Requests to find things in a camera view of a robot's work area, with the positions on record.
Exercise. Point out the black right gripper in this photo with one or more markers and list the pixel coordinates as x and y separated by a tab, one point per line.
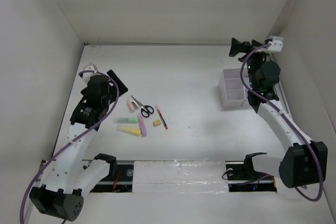
237	47

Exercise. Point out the yellow eraser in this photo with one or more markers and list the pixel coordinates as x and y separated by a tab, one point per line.
156	122

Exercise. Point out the green highlighter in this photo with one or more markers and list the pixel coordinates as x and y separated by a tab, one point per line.
125	120

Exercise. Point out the yellow highlighter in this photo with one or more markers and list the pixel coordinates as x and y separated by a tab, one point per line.
129	130

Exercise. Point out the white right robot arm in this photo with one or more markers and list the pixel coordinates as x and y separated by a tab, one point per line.
305	161

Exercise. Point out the white divided organizer left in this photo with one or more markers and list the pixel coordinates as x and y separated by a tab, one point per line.
232	91

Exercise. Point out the pink eraser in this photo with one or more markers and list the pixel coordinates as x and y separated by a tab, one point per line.
132	105

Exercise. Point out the pink highlighter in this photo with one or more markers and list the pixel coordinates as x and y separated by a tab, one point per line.
141	125

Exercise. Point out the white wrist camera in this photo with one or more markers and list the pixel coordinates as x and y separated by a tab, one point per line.
89	71
275	44

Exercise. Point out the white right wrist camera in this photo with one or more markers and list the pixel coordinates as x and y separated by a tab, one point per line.
275	44

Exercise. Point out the red pen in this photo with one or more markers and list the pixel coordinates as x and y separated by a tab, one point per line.
161	117

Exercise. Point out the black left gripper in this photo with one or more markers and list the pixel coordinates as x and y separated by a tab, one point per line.
123	89

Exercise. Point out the black handled scissors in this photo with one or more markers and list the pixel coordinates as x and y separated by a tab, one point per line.
146	110

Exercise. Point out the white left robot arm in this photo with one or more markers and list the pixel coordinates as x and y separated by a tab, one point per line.
59	188

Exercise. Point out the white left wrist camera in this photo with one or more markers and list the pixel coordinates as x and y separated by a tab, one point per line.
89	71

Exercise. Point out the aluminium rail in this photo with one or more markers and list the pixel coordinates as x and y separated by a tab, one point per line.
278	87

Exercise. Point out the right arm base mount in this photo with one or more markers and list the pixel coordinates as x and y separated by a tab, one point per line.
242	176

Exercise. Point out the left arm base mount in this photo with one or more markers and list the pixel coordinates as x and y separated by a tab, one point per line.
119	179

